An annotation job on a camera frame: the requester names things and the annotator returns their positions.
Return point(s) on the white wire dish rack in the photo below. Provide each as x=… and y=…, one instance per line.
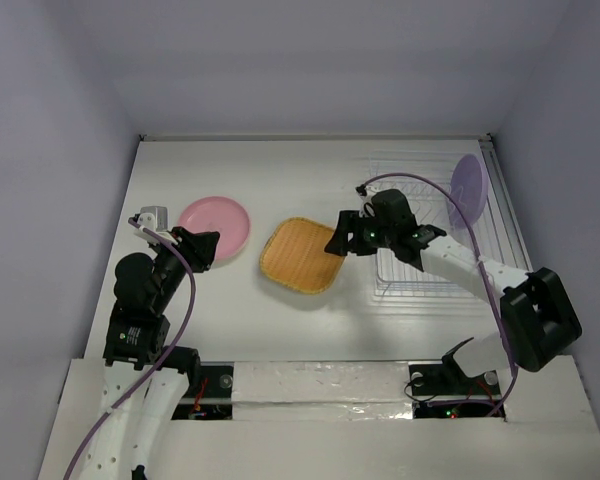
x=424, y=178

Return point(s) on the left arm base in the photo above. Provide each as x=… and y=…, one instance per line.
x=211, y=399

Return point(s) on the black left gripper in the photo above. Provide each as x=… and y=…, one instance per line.
x=199, y=246

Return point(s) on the pink round plate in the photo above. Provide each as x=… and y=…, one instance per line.
x=223, y=215

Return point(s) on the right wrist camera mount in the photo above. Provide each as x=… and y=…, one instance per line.
x=366, y=192

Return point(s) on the square woven orange tray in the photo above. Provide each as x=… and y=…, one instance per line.
x=294, y=256

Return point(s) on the purple plate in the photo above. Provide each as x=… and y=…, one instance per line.
x=469, y=189

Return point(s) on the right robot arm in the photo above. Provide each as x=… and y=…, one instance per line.
x=535, y=320

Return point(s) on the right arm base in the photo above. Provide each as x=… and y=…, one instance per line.
x=434, y=396

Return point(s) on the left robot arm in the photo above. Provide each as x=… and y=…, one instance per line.
x=146, y=373

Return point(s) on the white foil covered board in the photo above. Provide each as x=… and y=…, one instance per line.
x=320, y=391

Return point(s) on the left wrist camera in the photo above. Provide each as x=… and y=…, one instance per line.
x=150, y=223

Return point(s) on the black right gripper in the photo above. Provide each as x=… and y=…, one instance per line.
x=351, y=234

